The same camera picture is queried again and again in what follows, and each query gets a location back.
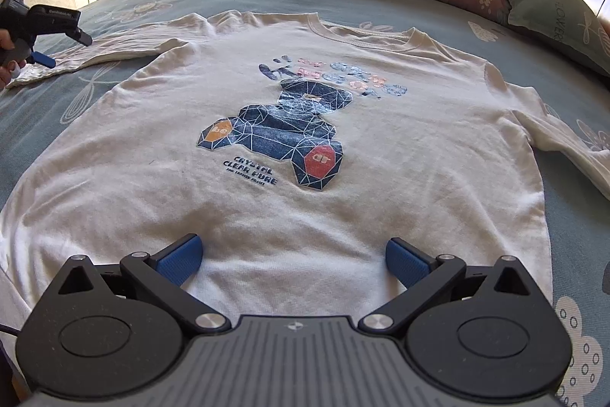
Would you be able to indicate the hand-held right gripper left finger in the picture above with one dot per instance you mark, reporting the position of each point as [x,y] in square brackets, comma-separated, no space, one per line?
[178,259]

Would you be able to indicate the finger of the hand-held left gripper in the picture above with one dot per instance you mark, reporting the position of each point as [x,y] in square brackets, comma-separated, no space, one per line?
[43,60]
[78,35]

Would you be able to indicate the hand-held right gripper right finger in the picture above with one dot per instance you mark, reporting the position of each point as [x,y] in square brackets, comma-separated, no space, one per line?
[405,261]

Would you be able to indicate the white printed sweatshirt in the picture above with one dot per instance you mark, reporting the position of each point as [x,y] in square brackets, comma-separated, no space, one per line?
[309,197]

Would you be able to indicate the person's left hand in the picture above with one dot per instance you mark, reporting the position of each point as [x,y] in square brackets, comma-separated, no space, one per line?
[7,73]

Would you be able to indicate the blue floral bed sheet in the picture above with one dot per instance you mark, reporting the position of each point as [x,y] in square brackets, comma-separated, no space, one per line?
[572,245]

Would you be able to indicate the green floral pillow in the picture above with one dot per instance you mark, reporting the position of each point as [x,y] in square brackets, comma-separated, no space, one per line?
[557,25]

